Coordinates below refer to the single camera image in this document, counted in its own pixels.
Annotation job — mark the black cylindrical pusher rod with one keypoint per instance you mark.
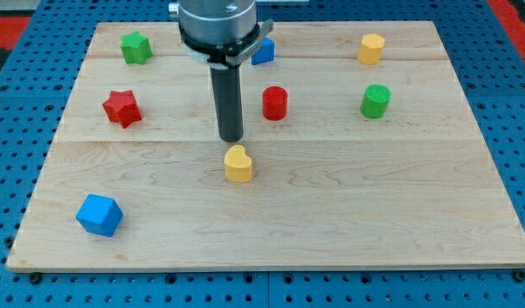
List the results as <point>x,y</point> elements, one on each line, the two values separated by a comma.
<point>227,96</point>

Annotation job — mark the blue block behind arm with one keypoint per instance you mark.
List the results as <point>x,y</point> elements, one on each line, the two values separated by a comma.
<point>265,53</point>

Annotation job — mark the wooden board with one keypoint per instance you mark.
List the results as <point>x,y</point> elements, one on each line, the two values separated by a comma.
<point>332,189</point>

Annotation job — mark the red cylinder block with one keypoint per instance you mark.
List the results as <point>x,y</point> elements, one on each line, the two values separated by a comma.
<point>274,103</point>

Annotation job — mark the yellow heart block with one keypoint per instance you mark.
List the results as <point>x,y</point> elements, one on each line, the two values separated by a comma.
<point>238,165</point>

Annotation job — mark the green star block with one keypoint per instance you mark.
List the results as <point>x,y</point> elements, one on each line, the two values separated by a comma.
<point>135,48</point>

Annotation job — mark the red star block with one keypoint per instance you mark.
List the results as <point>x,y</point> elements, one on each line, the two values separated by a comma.
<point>122,108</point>

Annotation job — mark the green cylinder block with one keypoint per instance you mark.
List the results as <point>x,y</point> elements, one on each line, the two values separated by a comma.
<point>375,101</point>

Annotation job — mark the yellow hexagon block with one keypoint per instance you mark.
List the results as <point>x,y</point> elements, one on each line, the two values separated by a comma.
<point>371,49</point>

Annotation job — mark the blue cube block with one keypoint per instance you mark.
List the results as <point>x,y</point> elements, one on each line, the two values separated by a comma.
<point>99,215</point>

